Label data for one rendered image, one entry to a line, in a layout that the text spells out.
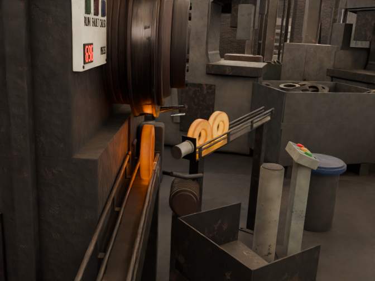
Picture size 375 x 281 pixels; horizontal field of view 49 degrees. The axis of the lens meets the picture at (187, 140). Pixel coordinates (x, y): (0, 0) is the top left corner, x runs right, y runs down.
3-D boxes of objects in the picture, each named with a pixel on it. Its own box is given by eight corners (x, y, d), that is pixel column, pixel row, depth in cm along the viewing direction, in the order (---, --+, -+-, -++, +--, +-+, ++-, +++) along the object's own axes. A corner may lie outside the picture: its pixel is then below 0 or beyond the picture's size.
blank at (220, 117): (206, 115, 189) (212, 116, 187) (223, 107, 201) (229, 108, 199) (206, 146, 194) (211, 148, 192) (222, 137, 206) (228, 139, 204)
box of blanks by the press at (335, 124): (275, 179, 345) (285, 87, 326) (239, 151, 423) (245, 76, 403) (379, 175, 371) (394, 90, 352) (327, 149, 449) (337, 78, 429)
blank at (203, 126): (186, 123, 177) (192, 124, 175) (206, 115, 189) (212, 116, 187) (186, 156, 182) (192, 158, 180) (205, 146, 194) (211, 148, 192)
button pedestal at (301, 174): (280, 266, 214) (294, 153, 198) (272, 243, 237) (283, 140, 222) (311, 268, 214) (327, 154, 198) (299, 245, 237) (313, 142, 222)
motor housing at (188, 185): (164, 302, 181) (169, 188, 167) (167, 274, 202) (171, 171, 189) (193, 304, 181) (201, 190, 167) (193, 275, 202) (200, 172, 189)
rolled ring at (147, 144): (155, 120, 147) (145, 119, 147) (150, 131, 129) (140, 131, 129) (153, 169, 152) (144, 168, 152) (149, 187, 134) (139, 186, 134)
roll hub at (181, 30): (168, 93, 121) (172, -7, 114) (172, 82, 148) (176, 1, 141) (187, 94, 121) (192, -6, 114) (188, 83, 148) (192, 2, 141)
